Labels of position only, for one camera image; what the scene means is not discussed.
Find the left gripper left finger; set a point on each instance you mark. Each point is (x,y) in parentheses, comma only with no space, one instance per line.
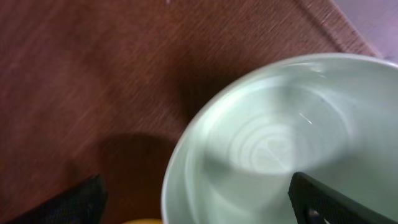
(83,203)

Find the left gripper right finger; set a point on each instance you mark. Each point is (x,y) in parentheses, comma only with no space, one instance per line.
(314,202)

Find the yellow small bowl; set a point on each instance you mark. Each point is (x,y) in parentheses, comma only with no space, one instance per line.
(144,221)

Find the green small bowl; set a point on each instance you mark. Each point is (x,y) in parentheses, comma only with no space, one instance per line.
(331,116)

